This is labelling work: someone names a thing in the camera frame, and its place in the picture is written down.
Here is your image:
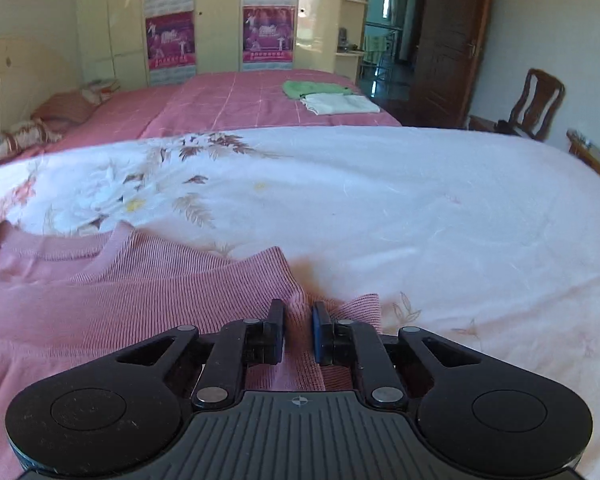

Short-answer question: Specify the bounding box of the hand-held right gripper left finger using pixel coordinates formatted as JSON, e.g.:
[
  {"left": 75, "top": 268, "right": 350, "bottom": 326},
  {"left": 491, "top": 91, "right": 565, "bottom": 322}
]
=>
[{"left": 116, "top": 300, "right": 285, "bottom": 411}]

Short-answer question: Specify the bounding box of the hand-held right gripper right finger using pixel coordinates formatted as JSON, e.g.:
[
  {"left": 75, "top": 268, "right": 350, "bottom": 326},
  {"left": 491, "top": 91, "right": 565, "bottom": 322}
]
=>
[{"left": 314, "top": 302, "right": 483, "bottom": 408}]

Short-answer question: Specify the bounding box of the pink knit sweater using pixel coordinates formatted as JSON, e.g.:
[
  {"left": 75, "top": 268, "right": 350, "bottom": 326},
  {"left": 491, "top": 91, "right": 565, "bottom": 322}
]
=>
[{"left": 0, "top": 221, "right": 383, "bottom": 480}]

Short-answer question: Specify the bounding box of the white floral bed sheet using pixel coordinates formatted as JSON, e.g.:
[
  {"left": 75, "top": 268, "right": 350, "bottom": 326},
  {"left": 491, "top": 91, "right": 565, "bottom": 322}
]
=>
[{"left": 0, "top": 126, "right": 600, "bottom": 478}]

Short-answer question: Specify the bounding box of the white folded cloth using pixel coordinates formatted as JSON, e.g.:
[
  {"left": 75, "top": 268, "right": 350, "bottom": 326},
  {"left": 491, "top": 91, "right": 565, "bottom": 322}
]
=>
[{"left": 300, "top": 92, "right": 381, "bottom": 115}]

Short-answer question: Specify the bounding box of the pink checked bedspread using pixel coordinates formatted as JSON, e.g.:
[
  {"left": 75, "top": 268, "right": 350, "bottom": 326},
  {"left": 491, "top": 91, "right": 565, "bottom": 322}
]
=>
[{"left": 40, "top": 70, "right": 403, "bottom": 153}]

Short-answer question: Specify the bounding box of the green folded cloth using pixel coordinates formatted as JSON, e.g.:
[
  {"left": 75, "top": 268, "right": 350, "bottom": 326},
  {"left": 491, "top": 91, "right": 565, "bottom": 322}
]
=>
[{"left": 281, "top": 80, "right": 353, "bottom": 101}]

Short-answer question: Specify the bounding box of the floral pillow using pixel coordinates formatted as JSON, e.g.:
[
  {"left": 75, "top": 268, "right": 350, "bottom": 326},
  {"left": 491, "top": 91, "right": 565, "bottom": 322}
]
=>
[{"left": 80, "top": 79, "right": 122, "bottom": 106}]

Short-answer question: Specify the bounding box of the orange pillow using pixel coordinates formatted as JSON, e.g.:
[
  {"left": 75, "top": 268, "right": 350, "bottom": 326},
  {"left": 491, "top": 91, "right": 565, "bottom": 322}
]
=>
[{"left": 31, "top": 91, "right": 98, "bottom": 123}]

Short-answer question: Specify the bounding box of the dark wooden chair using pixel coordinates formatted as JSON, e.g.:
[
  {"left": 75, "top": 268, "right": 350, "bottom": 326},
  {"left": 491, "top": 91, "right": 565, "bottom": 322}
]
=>
[{"left": 467, "top": 67, "right": 566, "bottom": 142}]

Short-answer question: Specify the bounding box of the brown wooden door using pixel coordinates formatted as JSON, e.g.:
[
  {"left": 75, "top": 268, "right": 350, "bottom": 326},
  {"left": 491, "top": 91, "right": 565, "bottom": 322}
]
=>
[{"left": 405, "top": 0, "right": 496, "bottom": 128}]

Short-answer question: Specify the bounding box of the cream wardrobe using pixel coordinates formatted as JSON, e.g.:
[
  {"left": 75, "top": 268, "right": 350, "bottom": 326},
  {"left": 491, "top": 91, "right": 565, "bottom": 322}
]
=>
[{"left": 75, "top": 0, "right": 371, "bottom": 88}]

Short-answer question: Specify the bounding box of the wooden cabinet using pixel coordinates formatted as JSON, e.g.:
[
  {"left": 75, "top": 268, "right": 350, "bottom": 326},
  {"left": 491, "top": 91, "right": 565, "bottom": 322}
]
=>
[{"left": 566, "top": 130, "right": 600, "bottom": 193}]

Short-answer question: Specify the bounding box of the cream headboard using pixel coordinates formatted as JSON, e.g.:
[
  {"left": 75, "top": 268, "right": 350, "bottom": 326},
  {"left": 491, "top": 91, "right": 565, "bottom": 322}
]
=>
[{"left": 0, "top": 35, "right": 81, "bottom": 168}]

